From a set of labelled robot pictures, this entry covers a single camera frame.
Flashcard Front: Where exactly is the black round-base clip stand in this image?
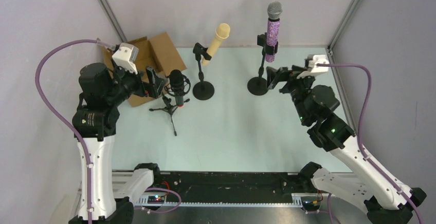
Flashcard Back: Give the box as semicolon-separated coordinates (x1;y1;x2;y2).
247;32;278;96

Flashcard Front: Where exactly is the black microphone orange ring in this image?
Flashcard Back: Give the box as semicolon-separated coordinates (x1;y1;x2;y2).
169;69;186;108

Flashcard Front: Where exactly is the brown cardboard box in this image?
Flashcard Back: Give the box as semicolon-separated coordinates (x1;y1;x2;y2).
100;32;187;107

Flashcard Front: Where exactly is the black round-base clamp stand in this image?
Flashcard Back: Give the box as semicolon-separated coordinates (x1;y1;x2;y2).
192;43;214;101

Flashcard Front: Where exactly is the purple glitter microphone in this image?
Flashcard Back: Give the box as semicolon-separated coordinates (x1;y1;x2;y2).
265;1;283;63

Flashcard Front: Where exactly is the beige microphone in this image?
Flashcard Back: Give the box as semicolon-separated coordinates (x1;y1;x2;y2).
201;23;230;66

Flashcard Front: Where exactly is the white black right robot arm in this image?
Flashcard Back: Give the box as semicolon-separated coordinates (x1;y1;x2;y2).
266;66;426;223

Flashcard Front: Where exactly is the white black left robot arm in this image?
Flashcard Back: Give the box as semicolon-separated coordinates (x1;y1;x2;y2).
70;63;167;223

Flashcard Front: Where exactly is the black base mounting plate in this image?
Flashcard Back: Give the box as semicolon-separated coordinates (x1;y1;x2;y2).
154;172;316;204

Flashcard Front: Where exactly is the left base circuit board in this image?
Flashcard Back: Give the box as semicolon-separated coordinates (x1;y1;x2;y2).
147;195;166;204

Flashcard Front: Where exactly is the base circuit board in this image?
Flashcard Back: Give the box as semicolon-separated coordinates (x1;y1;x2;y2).
302;200;322;214
147;195;166;204

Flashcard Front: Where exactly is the right base circuit board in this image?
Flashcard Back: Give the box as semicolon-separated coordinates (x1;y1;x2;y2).
302;200;322;214

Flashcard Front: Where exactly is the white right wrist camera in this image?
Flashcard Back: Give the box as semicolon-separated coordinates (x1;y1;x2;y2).
297;54;329;79

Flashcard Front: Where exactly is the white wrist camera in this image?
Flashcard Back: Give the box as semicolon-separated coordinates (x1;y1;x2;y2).
112;43;139;74
297;54;329;79

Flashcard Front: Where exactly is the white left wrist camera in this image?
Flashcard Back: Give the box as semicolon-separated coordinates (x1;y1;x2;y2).
112;43;139;74

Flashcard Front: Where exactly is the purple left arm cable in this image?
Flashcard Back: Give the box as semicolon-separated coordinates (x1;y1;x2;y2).
35;39;183;224

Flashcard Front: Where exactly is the grey slotted cable duct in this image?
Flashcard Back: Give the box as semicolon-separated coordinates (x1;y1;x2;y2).
133;195;307;210

